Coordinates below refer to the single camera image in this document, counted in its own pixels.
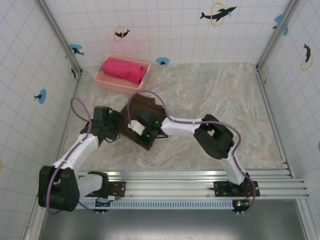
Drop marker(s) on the brown long pants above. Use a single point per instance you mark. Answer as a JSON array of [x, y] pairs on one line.
[[147, 103]]

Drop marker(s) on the pink plastic basket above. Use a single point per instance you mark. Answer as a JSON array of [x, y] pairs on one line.
[[117, 87]]

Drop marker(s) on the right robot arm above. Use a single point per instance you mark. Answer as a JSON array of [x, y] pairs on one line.
[[180, 126]]

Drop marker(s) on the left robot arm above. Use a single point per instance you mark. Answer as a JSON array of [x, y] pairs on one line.
[[82, 147]]

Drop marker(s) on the rolled pink cloth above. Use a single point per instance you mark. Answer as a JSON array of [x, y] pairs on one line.
[[122, 71]]

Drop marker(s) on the blue circle dolphin sticker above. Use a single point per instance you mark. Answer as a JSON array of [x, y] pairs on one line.
[[162, 60]]

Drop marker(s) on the black connector module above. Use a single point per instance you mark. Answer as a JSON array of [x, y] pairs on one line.
[[102, 203]]

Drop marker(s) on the brushed metal panel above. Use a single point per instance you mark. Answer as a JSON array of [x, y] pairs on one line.
[[175, 225]]

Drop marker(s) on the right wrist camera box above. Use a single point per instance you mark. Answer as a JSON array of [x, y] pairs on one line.
[[136, 126]]

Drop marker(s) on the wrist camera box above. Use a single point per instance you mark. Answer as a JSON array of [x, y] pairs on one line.
[[136, 126], [101, 115]]

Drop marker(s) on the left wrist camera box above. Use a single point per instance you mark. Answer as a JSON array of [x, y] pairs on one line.
[[101, 115]]

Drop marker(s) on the aluminium side rail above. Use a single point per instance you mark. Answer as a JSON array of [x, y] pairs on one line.
[[270, 105], [71, 105]]

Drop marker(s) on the aluminium base rail beam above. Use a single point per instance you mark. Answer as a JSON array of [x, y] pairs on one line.
[[170, 185]]

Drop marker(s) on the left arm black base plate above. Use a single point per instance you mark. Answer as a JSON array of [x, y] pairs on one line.
[[120, 191]]

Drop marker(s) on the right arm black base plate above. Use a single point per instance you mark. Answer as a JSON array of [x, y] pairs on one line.
[[220, 191]]

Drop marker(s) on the aluminium corner post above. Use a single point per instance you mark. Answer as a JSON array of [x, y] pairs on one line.
[[58, 32], [278, 32]]

